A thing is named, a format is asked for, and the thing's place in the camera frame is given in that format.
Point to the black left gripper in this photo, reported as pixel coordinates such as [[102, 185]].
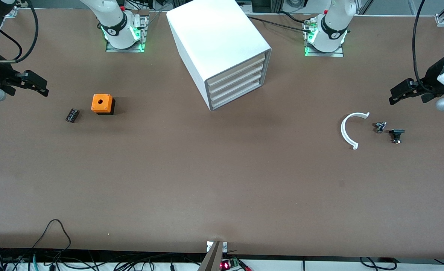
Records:
[[431, 77]]

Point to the white drawer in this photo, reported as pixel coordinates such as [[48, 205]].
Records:
[[236, 80], [236, 87], [235, 73], [237, 94]]

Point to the white drawer cabinet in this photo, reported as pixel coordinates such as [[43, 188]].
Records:
[[214, 34]]

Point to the small black silver part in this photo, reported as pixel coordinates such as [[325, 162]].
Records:
[[380, 127]]

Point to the small black mounting part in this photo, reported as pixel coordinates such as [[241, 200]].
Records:
[[396, 133]]

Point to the small black contact block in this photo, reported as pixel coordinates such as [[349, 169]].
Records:
[[72, 115]]

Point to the orange box with hole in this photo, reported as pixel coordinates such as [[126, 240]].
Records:
[[101, 103]]

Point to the white curved plastic clip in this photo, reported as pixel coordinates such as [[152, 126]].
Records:
[[343, 130]]

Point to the circuit board with red light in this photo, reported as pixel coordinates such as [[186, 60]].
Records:
[[231, 264]]

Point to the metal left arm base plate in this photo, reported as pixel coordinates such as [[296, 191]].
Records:
[[338, 55]]

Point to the metal table corner bracket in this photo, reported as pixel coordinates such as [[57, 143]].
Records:
[[12, 12], [442, 20]]

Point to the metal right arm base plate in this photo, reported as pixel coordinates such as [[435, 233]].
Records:
[[145, 34]]

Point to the brown camera mount beam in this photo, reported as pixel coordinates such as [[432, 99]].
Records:
[[212, 259]]

